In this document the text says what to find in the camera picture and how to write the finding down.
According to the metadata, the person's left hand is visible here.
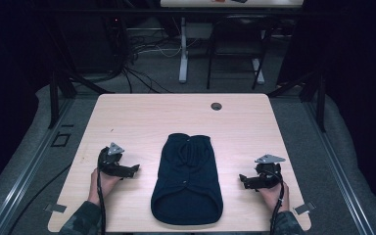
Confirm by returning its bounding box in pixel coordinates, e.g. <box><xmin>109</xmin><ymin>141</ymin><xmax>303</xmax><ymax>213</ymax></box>
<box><xmin>87</xmin><ymin>167</ymin><xmax>123</xmax><ymax>207</ymax></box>

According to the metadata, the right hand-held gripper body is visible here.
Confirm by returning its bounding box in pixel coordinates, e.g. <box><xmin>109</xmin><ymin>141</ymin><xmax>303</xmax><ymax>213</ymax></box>
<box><xmin>254</xmin><ymin>154</ymin><xmax>287</xmax><ymax>190</ymax></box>

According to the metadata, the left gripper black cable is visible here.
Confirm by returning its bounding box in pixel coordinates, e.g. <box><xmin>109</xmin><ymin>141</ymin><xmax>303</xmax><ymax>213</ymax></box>
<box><xmin>95</xmin><ymin>167</ymin><xmax>108</xmax><ymax>235</ymax></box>

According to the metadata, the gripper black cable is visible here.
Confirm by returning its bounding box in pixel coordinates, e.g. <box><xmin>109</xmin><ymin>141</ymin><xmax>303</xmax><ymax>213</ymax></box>
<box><xmin>95</xmin><ymin>167</ymin><xmax>108</xmax><ymax>235</ymax></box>
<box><xmin>264</xmin><ymin>169</ymin><xmax>287</xmax><ymax>235</ymax></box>

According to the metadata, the person's right hand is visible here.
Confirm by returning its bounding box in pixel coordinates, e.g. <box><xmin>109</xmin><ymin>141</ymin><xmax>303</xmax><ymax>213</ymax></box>
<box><xmin>258</xmin><ymin>181</ymin><xmax>291</xmax><ymax>213</ymax></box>

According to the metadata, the white desk with legs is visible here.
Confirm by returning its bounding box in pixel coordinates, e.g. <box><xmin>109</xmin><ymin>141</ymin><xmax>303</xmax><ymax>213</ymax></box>
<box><xmin>159</xmin><ymin>0</ymin><xmax>306</xmax><ymax>84</ymax></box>

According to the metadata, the black chair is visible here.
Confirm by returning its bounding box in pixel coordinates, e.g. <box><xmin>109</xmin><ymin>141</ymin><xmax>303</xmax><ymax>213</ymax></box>
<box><xmin>206</xmin><ymin>14</ymin><xmax>276</xmax><ymax>91</ymax></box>

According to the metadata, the dark navy garment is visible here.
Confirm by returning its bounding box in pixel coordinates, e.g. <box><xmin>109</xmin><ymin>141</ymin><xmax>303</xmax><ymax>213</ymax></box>
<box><xmin>150</xmin><ymin>132</ymin><xmax>224</xmax><ymax>226</ymax></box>

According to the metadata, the grey tape strip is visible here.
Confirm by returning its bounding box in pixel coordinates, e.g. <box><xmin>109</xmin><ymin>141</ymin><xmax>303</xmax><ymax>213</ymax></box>
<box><xmin>293</xmin><ymin>201</ymin><xmax>316</xmax><ymax>216</ymax></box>
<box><xmin>43</xmin><ymin>202</ymin><xmax>69</xmax><ymax>214</ymax></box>

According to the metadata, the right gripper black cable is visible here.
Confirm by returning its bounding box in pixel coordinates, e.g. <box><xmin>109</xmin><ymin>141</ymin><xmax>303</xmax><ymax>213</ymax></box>
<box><xmin>264</xmin><ymin>169</ymin><xmax>287</xmax><ymax>235</ymax></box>

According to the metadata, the black floor cable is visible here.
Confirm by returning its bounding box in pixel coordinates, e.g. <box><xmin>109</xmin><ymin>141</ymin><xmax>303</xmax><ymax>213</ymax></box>
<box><xmin>9</xmin><ymin>162</ymin><xmax>73</xmax><ymax>235</ymax></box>

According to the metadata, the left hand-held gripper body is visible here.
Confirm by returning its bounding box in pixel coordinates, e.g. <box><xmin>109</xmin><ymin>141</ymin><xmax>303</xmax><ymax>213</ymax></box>
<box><xmin>97</xmin><ymin>142</ymin><xmax>129</xmax><ymax>178</ymax></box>

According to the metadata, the tangle of floor cables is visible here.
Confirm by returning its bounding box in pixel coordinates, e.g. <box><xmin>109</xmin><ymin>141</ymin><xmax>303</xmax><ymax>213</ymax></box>
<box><xmin>104</xmin><ymin>16</ymin><xmax>190</xmax><ymax>95</ymax></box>

